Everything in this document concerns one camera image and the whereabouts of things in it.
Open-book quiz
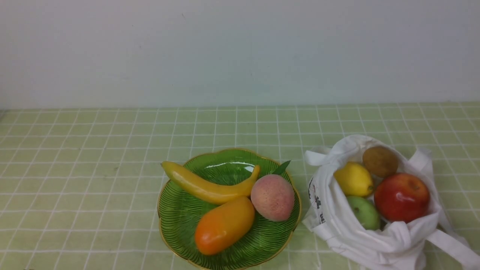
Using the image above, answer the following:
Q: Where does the yellow lemon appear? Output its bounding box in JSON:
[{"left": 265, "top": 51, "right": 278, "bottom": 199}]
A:
[{"left": 334, "top": 162, "right": 374, "bottom": 198}]

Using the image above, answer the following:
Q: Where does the pink peach with leaf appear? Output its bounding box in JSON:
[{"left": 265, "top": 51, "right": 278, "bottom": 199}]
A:
[{"left": 250, "top": 160, "right": 295, "bottom": 222}]

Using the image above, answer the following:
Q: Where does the green checkered tablecloth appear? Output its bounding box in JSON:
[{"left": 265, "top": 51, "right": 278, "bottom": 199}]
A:
[{"left": 0, "top": 101, "right": 480, "bottom": 270}]

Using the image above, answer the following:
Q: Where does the yellow plastic banana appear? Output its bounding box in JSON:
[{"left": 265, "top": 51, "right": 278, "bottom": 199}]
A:
[{"left": 161, "top": 161, "right": 261, "bottom": 205}]

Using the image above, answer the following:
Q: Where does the white cloth tote bag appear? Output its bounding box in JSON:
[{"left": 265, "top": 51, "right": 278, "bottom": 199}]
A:
[{"left": 303, "top": 134, "right": 480, "bottom": 270}]

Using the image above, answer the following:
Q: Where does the orange yellow mango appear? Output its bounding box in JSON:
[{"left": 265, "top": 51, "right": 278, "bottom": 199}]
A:
[{"left": 194, "top": 196, "right": 255, "bottom": 256}]

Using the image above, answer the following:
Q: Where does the red apple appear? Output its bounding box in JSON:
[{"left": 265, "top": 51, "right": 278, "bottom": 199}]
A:
[{"left": 373, "top": 173, "right": 431, "bottom": 223}]

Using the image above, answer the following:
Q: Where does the brown kiwi fruit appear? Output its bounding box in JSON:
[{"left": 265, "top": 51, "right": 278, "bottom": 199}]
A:
[{"left": 362, "top": 146, "right": 399, "bottom": 178}]

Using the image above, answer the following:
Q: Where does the green pear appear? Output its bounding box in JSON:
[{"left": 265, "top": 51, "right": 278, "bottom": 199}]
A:
[{"left": 346, "top": 195, "right": 381, "bottom": 230}]

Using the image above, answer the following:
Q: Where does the green glass plate gold rim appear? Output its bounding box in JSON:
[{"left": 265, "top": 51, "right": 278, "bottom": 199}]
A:
[{"left": 157, "top": 148, "right": 302, "bottom": 270}]

